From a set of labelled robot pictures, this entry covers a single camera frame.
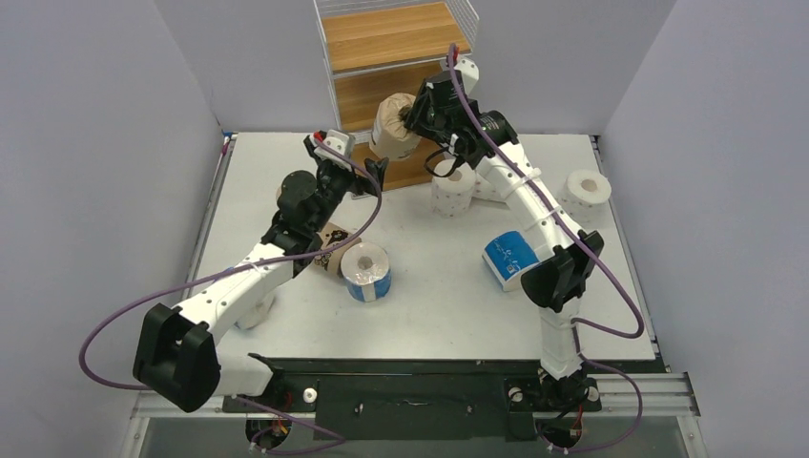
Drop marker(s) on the blue white wrapped roll lying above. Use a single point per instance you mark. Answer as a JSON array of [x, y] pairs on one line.
[[508, 258]]

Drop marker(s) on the blue roll left edge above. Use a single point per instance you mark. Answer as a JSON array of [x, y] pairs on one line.
[[257, 314]]

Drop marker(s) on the brown cartoon printed roll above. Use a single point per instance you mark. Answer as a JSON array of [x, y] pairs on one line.
[[335, 243]]

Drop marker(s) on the white dotted roll lying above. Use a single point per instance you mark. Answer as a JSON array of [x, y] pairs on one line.
[[484, 190]]

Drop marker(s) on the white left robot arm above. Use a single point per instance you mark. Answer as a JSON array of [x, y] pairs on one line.
[[177, 355]]

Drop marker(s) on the white dotted roll upright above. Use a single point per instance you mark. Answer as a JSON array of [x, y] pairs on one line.
[[451, 189]]

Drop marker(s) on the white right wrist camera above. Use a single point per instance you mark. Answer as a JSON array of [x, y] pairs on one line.
[[469, 71]]

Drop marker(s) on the brown paper roll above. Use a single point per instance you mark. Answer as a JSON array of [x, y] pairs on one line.
[[389, 136]]

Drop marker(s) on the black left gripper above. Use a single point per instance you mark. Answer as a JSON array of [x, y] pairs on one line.
[[359, 185]]

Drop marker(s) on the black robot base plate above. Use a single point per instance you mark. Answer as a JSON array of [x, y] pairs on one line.
[[366, 399]]

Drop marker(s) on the white roll near right wall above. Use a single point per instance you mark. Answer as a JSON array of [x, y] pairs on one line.
[[585, 196]]

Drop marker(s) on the blue white roll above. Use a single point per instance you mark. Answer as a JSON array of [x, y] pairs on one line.
[[366, 271], [508, 258]]

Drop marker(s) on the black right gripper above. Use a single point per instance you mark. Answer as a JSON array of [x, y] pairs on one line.
[[427, 109]]

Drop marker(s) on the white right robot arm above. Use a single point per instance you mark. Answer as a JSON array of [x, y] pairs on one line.
[[566, 253]]

